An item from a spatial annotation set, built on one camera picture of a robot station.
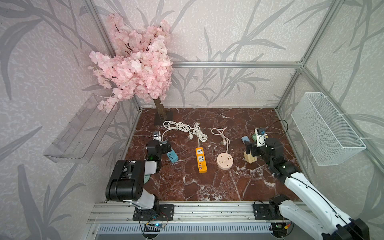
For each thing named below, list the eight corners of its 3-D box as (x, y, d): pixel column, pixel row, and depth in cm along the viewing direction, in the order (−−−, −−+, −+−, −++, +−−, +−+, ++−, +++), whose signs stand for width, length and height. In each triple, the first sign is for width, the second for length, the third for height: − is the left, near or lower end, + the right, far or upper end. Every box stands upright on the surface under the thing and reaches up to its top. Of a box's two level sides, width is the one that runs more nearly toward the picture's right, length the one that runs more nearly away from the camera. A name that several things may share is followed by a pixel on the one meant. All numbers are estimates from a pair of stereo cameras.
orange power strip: (198, 174, 89) (198, 172, 86) (195, 149, 99) (195, 147, 97) (207, 172, 89) (207, 170, 87) (203, 148, 100) (203, 146, 97)
